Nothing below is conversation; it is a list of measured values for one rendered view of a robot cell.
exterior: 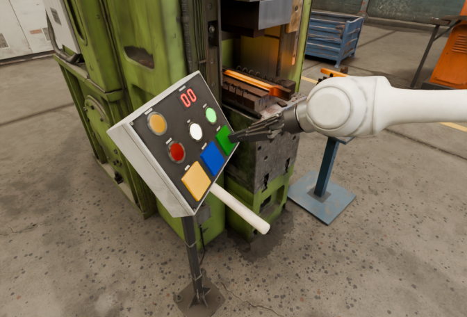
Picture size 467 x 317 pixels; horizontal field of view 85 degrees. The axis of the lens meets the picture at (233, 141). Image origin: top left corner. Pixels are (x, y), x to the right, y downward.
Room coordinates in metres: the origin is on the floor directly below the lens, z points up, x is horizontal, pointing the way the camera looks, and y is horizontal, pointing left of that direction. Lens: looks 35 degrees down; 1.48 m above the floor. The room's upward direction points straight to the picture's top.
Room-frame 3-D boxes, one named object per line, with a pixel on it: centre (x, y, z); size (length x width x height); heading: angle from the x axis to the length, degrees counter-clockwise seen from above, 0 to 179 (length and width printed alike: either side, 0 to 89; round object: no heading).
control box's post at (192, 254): (0.64, 0.18, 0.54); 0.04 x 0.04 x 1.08; 44
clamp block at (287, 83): (1.25, -0.25, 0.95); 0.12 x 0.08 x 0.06; 44
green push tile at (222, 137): (0.68, 0.03, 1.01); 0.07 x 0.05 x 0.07; 159
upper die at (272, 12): (1.23, -0.02, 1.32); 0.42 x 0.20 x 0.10; 44
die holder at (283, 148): (1.28, -0.05, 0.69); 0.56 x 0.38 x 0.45; 44
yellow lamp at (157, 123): (0.52, 0.18, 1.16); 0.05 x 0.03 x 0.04; 134
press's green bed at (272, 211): (1.28, -0.05, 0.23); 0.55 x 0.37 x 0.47; 44
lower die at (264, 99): (1.23, -0.02, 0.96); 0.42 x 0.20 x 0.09; 44
